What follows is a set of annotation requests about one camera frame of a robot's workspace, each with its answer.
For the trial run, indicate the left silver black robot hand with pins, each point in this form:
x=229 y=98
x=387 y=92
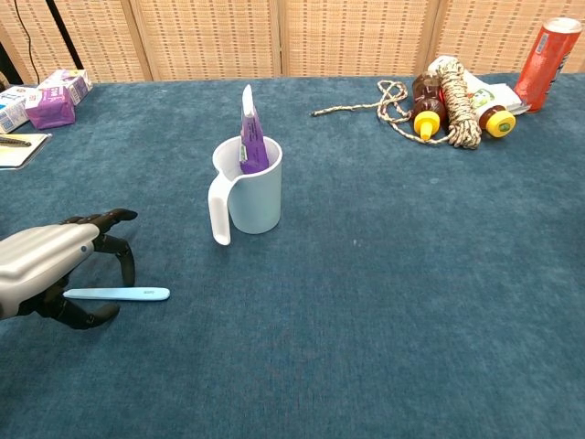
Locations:
x=41 y=256

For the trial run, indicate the light blue toothbrush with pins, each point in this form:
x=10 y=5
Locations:
x=128 y=294

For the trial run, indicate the purple white toothpaste tube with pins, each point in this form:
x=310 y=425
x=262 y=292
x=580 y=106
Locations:
x=253 y=142

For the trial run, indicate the razor in yellow blister pack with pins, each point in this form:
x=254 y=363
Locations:
x=23 y=153

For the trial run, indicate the blue white milk carton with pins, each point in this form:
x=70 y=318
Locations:
x=13 y=112

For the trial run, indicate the white purple drink carton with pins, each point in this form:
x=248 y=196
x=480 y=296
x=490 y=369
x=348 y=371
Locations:
x=75 y=87

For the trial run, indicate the black tripod stand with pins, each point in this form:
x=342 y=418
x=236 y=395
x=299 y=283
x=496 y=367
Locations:
x=64 y=36

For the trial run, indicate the bamboo folding screen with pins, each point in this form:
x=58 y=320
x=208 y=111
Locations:
x=205 y=36

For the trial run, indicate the dark blue table mat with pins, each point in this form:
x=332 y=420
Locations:
x=365 y=274

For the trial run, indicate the brown bottle with yellow cap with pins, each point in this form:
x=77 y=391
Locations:
x=429 y=112

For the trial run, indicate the white-labelled bottle with yellow cap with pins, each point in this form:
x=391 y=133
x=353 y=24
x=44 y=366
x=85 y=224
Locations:
x=500 y=121

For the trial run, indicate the red drink can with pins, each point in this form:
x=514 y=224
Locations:
x=544 y=64

